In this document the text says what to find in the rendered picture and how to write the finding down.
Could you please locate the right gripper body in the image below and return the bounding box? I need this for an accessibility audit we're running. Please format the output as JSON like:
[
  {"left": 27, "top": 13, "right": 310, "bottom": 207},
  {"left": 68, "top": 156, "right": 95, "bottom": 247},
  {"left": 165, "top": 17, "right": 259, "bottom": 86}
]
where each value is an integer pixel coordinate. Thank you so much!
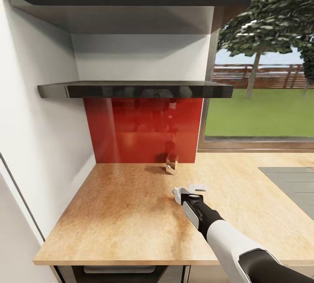
[{"left": 181, "top": 194, "right": 204, "bottom": 205}]

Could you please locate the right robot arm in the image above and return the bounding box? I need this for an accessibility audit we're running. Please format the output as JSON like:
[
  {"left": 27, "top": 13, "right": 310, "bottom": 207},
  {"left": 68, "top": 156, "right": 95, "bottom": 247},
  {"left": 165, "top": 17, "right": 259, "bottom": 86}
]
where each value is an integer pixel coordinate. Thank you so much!
[{"left": 181, "top": 184, "right": 314, "bottom": 283}]

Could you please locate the coffee cup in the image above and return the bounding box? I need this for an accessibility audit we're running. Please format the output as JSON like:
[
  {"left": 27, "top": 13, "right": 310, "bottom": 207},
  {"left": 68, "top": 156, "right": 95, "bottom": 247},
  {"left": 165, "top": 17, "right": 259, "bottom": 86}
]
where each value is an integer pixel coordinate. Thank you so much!
[{"left": 172, "top": 187, "right": 189, "bottom": 205}]

